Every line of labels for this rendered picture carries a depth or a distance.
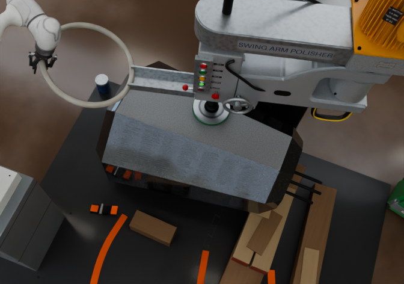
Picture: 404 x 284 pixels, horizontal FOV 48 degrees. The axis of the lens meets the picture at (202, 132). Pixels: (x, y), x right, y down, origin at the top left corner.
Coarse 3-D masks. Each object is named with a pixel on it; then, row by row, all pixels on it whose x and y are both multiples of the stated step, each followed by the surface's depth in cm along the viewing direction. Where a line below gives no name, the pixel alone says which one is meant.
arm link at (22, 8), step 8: (8, 0) 197; (16, 0) 195; (24, 0) 197; (32, 0) 199; (8, 8) 194; (16, 8) 194; (24, 8) 195; (32, 8) 197; (40, 8) 200; (0, 16) 192; (8, 16) 193; (16, 16) 194; (24, 16) 195; (32, 16) 197; (0, 24) 190; (8, 24) 194; (16, 24) 197; (24, 24) 198; (0, 32) 189
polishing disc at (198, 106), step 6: (198, 102) 260; (204, 102) 260; (198, 108) 258; (222, 108) 259; (198, 114) 257; (204, 114) 257; (210, 114) 257; (216, 114) 257; (222, 114) 257; (204, 120) 255; (210, 120) 255; (216, 120) 256; (222, 120) 256
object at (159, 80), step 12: (144, 72) 243; (156, 72) 242; (168, 72) 241; (180, 72) 240; (132, 84) 235; (144, 84) 240; (156, 84) 241; (168, 84) 241; (180, 84) 242; (192, 84) 243; (192, 96) 239; (252, 108) 237
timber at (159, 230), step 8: (136, 216) 305; (144, 216) 305; (136, 224) 302; (144, 224) 303; (152, 224) 303; (160, 224) 303; (168, 224) 304; (144, 232) 301; (152, 232) 301; (160, 232) 301; (168, 232) 301; (176, 232) 313; (160, 240) 302; (168, 240) 299
